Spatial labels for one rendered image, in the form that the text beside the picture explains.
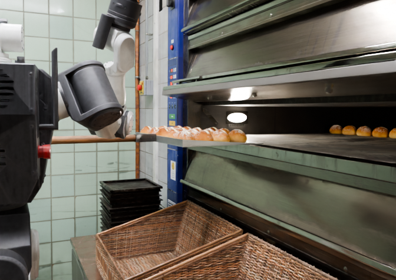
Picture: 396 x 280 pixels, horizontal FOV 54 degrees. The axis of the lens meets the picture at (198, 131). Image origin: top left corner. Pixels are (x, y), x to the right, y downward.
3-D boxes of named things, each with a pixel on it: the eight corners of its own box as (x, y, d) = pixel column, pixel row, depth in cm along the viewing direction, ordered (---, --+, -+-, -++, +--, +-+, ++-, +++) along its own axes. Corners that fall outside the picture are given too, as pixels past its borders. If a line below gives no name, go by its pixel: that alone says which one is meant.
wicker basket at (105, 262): (188, 250, 203) (189, 198, 202) (245, 298, 152) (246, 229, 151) (93, 265, 183) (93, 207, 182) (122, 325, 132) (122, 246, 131)
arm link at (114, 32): (144, 21, 113) (132, 58, 116) (120, 11, 119) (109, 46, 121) (115, 11, 104) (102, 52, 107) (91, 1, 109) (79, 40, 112)
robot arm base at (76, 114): (125, 124, 102) (124, 104, 92) (78, 141, 99) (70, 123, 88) (105, 78, 107) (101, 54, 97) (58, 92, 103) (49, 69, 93)
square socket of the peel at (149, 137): (135, 142, 159) (135, 134, 159) (133, 141, 162) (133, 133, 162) (157, 141, 163) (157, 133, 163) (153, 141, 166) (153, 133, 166)
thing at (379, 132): (368, 136, 210) (369, 126, 210) (377, 136, 213) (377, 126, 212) (384, 137, 201) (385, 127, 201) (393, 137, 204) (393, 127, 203)
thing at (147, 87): (149, 95, 263) (149, 81, 263) (154, 95, 254) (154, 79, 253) (138, 95, 260) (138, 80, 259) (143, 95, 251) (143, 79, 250)
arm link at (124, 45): (137, 33, 111) (135, 76, 118) (116, 25, 116) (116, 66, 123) (118, 37, 107) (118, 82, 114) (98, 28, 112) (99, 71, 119)
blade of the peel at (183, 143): (182, 147, 140) (182, 139, 140) (135, 137, 189) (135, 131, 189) (263, 144, 157) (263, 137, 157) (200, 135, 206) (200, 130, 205)
